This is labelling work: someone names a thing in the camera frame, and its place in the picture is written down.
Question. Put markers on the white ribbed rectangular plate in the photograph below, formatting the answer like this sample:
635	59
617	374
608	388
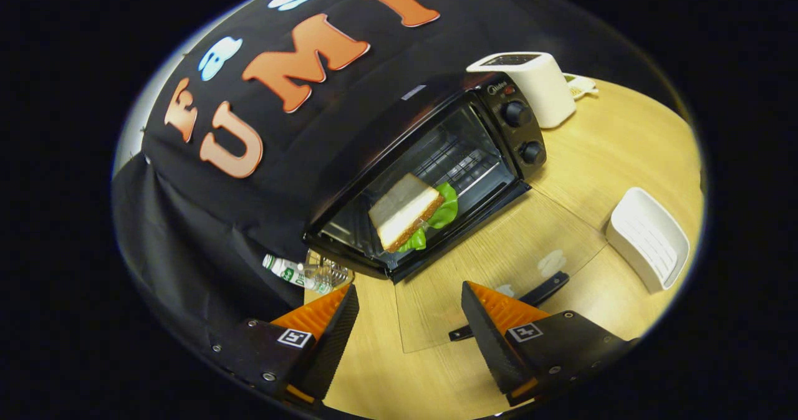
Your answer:
648	239

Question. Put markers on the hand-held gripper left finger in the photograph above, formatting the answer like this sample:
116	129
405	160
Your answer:
330	345

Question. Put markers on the bread and lettuce sandwich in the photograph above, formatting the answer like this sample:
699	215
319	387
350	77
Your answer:
402	211

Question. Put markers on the white bottle green label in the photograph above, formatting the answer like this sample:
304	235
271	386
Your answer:
290	272

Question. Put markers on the white divided bean dish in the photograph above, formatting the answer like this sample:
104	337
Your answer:
581	86

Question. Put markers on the white pop-up toaster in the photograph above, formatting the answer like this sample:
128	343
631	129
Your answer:
548	90

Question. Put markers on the black toaster oven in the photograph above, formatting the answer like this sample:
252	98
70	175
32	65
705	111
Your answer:
517	114

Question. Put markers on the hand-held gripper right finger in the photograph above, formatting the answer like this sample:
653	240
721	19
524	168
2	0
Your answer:
486	339

